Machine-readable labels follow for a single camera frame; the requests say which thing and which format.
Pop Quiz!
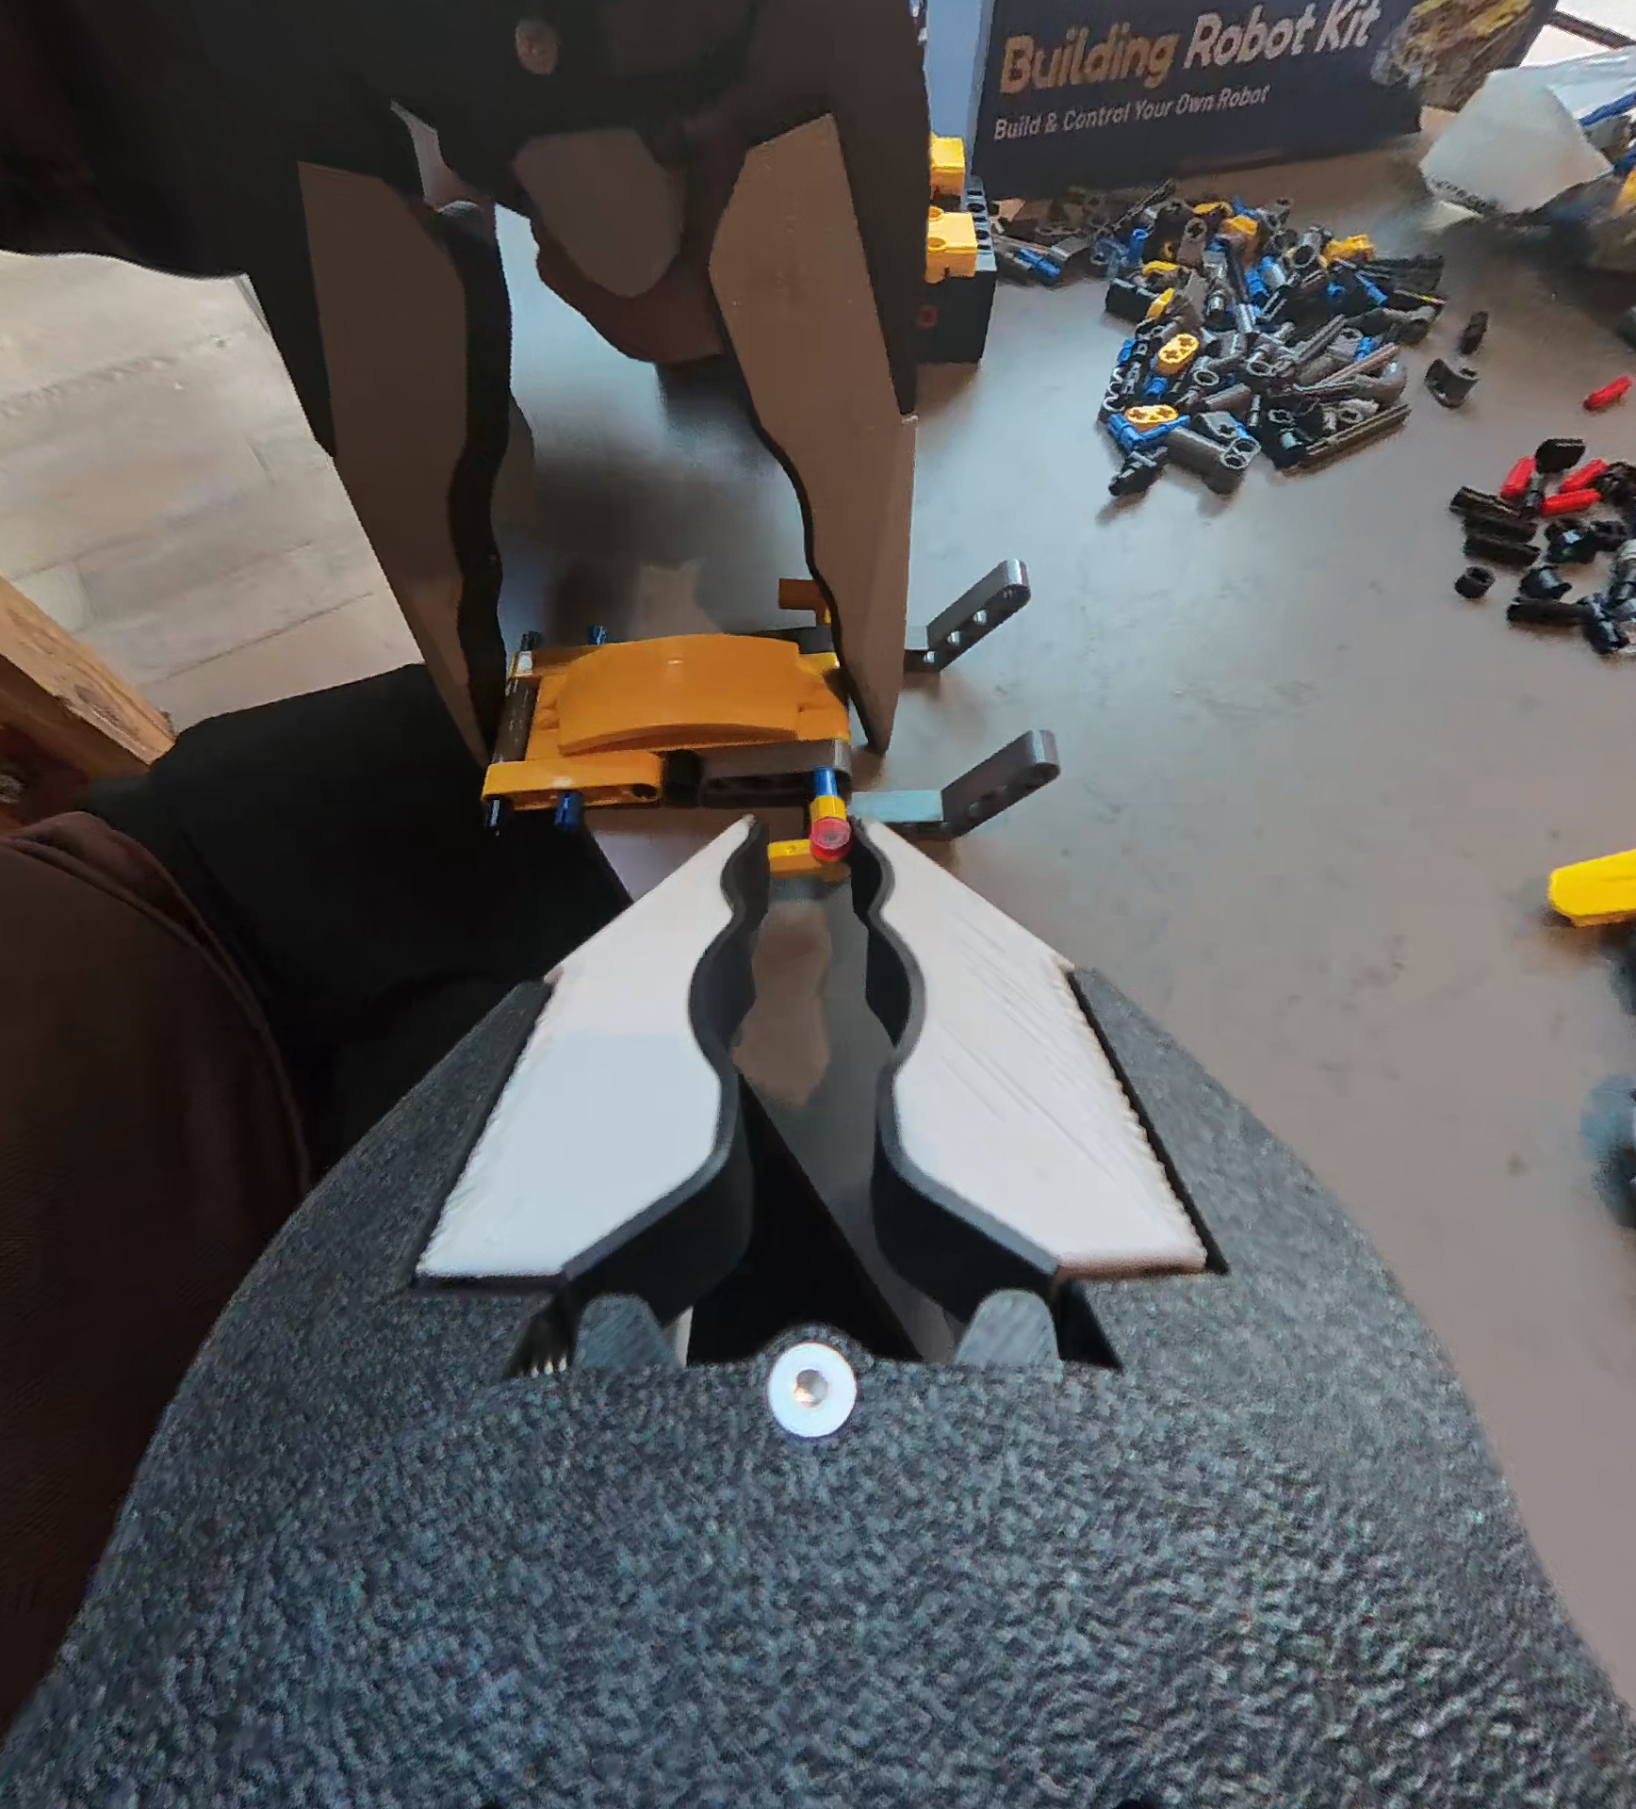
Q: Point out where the grey desk with wooden edge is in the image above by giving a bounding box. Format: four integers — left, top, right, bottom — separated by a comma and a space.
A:
466, 114, 1636, 1809

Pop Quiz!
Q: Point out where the pile of blue grey connectors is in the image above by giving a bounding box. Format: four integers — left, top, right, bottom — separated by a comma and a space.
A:
1003, 176, 1491, 498

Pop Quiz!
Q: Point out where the yellow curved panel piece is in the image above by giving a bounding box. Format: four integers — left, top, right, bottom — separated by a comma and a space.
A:
1548, 837, 1636, 930

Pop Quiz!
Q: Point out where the clear plastic bag of parts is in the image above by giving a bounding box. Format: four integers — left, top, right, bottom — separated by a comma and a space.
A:
1421, 57, 1636, 285

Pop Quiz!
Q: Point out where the yellow and grey brick assembly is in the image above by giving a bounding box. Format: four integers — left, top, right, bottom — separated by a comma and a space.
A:
479, 560, 1069, 843

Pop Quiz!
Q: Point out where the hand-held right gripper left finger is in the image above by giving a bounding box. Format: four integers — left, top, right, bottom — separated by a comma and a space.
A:
417, 820, 779, 1331

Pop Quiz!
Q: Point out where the pile of black red pins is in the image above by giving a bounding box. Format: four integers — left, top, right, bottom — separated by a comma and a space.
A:
1450, 368, 1636, 730

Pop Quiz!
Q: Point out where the blue cardboard kit box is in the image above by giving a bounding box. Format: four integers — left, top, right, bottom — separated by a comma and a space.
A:
926, 0, 1533, 201

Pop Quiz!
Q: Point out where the black and yellow brick block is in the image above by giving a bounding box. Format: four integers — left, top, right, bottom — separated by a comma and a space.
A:
918, 129, 1005, 364

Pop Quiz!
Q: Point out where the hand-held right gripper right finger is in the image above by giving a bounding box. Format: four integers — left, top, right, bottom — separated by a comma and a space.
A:
847, 820, 1216, 1337

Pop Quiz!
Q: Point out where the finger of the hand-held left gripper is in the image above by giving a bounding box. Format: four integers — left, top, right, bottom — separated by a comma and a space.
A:
296, 163, 519, 760
705, 114, 920, 753

